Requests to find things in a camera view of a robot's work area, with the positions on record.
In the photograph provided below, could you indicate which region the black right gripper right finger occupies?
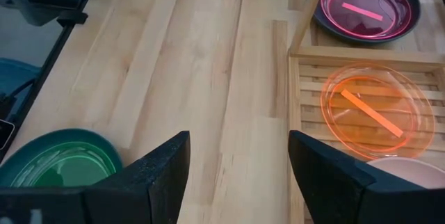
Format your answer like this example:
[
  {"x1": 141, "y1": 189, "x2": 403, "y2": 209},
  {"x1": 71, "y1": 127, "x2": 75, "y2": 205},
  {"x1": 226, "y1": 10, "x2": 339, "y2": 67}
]
[{"x1": 287, "y1": 129, "x2": 445, "y2": 224}]

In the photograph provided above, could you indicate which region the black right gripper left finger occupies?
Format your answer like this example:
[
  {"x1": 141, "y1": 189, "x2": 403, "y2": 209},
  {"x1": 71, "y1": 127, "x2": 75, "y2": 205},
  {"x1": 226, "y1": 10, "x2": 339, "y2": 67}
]
[{"x1": 0, "y1": 130, "x2": 191, "y2": 224}]

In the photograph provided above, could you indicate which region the green transparent plate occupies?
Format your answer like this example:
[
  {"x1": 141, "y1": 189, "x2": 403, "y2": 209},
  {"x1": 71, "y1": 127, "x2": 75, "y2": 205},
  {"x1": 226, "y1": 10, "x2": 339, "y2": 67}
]
[{"x1": 9, "y1": 141, "x2": 118, "y2": 189}]

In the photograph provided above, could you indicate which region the pale pink plate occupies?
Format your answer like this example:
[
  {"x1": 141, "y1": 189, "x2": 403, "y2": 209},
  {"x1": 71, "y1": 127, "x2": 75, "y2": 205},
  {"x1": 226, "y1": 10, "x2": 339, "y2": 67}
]
[{"x1": 366, "y1": 157, "x2": 445, "y2": 191}]

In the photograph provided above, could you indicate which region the large dark teal plate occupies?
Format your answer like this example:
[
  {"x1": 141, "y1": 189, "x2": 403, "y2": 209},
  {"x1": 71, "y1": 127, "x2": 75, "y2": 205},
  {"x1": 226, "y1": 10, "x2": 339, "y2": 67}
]
[{"x1": 0, "y1": 128, "x2": 124, "y2": 189}]

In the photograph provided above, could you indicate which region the orange transparent plate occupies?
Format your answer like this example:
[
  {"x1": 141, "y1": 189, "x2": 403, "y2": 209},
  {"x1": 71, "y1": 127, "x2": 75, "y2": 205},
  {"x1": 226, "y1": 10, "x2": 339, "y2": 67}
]
[{"x1": 319, "y1": 63, "x2": 437, "y2": 161}]

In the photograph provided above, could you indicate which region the large dark navy plate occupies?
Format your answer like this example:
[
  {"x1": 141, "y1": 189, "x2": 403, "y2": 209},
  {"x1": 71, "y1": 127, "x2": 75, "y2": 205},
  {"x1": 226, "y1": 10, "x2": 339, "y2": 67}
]
[{"x1": 307, "y1": 0, "x2": 422, "y2": 47}]

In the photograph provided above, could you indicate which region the magenta transparent plate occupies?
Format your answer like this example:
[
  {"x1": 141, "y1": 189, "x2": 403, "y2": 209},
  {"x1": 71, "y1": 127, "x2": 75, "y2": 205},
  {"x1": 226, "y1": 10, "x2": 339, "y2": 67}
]
[{"x1": 319, "y1": 0, "x2": 414, "y2": 40}]

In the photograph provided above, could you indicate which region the light wooden slatted shelf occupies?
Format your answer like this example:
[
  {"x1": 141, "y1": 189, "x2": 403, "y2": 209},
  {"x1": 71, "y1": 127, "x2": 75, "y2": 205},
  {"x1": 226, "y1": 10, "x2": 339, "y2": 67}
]
[{"x1": 286, "y1": 0, "x2": 445, "y2": 224}]

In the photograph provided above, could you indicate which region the blue chair seat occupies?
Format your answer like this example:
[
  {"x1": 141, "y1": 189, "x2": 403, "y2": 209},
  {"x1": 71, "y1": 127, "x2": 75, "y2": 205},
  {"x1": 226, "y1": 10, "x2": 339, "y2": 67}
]
[{"x1": 0, "y1": 56, "x2": 42, "y2": 122}]

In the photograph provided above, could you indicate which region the black table clamp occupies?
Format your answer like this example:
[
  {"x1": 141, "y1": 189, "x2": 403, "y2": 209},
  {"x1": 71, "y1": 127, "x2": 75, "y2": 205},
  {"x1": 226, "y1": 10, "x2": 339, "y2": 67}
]
[{"x1": 56, "y1": 9, "x2": 89, "y2": 27}]

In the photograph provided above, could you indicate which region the black aluminium table frame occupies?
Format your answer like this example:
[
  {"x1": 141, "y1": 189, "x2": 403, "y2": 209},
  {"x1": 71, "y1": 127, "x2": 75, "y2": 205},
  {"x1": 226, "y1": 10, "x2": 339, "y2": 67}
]
[{"x1": 0, "y1": 0, "x2": 104, "y2": 164}]

